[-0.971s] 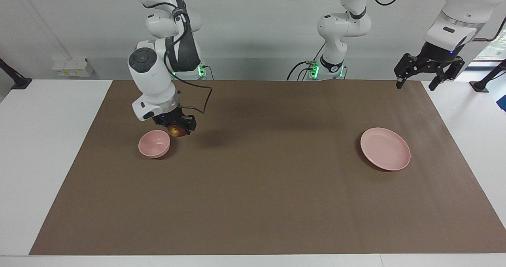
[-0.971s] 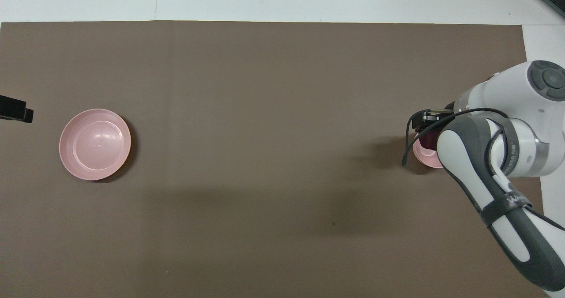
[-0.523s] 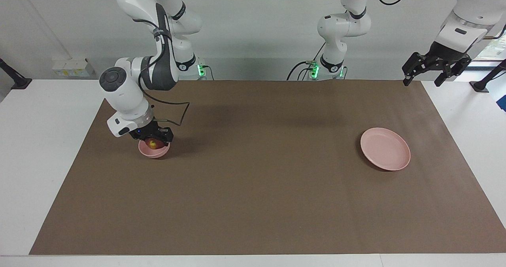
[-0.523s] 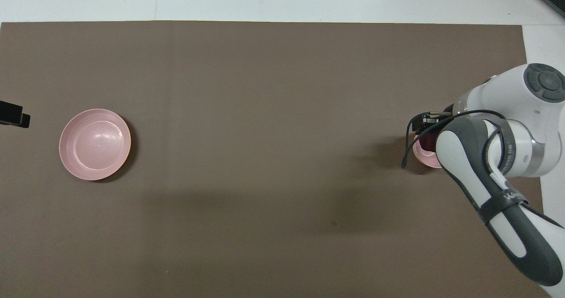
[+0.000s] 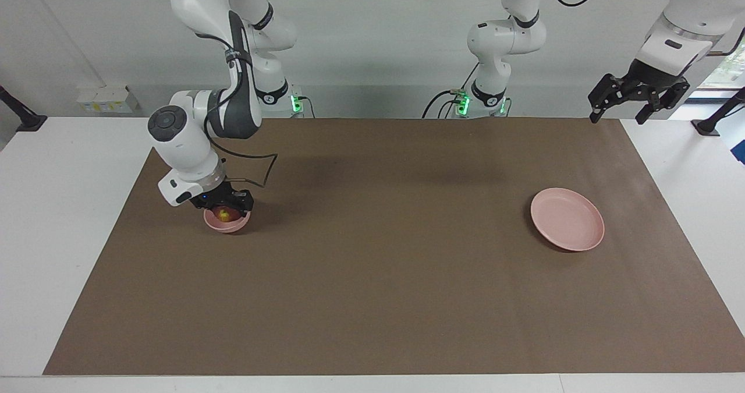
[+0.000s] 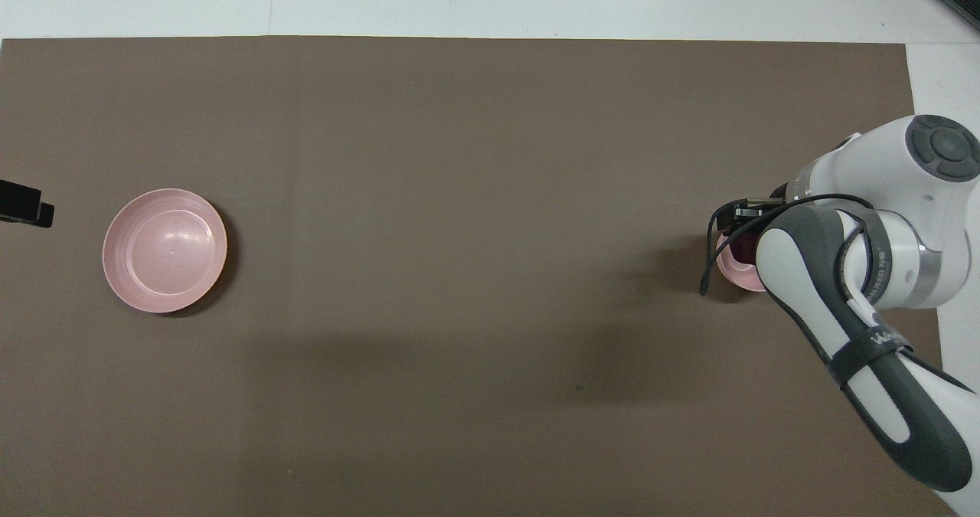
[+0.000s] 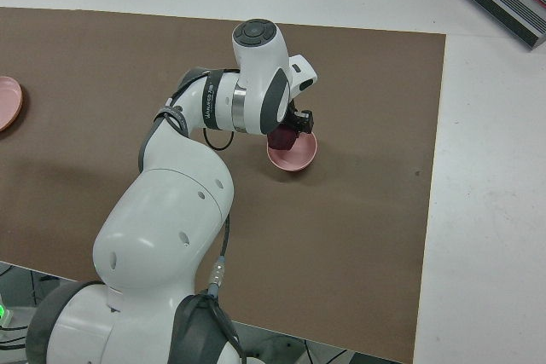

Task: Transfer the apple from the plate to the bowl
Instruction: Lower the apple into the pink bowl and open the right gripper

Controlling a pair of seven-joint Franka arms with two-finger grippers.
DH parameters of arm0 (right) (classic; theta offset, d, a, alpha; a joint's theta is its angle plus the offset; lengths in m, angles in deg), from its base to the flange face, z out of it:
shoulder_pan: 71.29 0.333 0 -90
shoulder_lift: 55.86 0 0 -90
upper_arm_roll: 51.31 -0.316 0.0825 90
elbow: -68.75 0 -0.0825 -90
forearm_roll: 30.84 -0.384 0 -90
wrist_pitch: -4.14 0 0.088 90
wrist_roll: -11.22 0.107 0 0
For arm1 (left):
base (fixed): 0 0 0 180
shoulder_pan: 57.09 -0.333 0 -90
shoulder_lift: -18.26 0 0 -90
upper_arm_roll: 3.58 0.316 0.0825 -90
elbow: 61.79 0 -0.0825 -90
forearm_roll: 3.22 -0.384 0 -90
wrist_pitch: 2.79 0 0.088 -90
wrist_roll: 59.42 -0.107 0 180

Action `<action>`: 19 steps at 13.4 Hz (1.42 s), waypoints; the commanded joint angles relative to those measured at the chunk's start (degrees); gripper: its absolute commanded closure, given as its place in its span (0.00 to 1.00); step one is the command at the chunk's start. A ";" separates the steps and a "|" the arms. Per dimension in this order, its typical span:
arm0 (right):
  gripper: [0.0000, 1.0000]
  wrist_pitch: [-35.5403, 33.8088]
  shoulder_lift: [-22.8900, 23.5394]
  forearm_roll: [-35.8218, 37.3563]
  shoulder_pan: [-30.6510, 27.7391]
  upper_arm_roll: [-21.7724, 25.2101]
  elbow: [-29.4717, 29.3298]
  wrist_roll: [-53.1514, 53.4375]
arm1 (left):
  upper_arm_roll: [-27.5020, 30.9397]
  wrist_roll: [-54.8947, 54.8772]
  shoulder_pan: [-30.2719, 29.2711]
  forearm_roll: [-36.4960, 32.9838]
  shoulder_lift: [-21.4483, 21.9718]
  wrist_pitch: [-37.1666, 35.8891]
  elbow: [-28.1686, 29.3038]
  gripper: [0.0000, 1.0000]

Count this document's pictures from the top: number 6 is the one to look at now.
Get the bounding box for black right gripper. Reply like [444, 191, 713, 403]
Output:
[733, 182, 797, 221]

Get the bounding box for dark red apple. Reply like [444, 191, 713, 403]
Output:
[729, 232, 761, 267]

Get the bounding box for pink bowl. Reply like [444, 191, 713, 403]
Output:
[715, 230, 769, 294]

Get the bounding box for pink plate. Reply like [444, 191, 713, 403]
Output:
[103, 188, 229, 314]

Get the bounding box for brown table mat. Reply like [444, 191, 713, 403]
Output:
[0, 36, 959, 517]

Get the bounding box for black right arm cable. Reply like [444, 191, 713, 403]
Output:
[699, 193, 878, 303]

